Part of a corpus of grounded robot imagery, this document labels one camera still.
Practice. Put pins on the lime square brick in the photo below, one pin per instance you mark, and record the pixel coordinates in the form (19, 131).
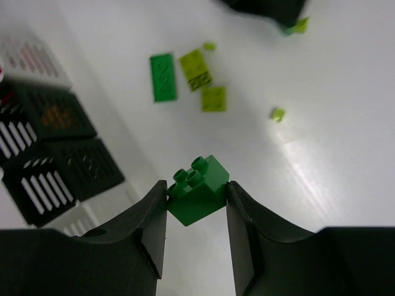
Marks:
(214, 99)

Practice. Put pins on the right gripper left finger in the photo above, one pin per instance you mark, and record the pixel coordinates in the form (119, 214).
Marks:
(123, 256)

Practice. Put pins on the green sloped brick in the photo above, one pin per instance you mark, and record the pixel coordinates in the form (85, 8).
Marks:
(299, 28)

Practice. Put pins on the left white bin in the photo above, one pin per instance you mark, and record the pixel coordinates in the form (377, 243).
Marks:
(26, 58)

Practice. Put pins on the black bin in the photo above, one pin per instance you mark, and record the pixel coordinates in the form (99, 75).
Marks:
(48, 179)
(32, 113)

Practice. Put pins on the orange brick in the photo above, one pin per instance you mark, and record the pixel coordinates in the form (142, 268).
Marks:
(56, 117)

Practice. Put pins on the left black bin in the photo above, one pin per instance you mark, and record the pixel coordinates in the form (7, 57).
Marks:
(32, 113)

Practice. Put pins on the tiny lime piece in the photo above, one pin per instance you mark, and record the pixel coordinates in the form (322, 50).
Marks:
(209, 46)
(278, 114)

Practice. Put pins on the lime printed brick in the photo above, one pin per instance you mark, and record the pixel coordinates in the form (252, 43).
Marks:
(195, 69)

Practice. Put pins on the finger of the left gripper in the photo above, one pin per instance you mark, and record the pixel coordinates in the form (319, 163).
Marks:
(284, 12)

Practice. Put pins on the green small brick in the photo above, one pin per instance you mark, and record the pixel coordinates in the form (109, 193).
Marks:
(198, 191)

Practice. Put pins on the right black bin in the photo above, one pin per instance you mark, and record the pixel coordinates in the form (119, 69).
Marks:
(48, 179)

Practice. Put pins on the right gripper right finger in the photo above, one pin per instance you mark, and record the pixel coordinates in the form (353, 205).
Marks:
(272, 256)

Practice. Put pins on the green long brick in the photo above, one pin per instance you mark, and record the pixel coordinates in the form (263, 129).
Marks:
(163, 78)

